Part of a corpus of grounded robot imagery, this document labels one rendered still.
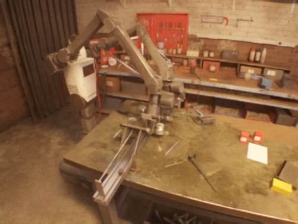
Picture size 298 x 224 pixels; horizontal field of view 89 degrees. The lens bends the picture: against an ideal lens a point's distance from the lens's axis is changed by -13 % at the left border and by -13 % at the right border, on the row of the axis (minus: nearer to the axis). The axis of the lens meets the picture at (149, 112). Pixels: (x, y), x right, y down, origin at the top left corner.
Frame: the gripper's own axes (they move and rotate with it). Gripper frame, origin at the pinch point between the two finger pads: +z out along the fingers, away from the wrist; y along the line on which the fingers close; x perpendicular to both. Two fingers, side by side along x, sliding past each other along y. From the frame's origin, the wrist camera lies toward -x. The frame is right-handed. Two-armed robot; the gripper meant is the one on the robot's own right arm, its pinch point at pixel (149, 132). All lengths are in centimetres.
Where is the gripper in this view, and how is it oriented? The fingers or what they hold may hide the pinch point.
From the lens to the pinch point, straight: 90.1
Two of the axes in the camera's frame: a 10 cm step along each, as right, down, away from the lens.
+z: -1.7, 9.8, 0.0
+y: -9.4, -1.7, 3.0
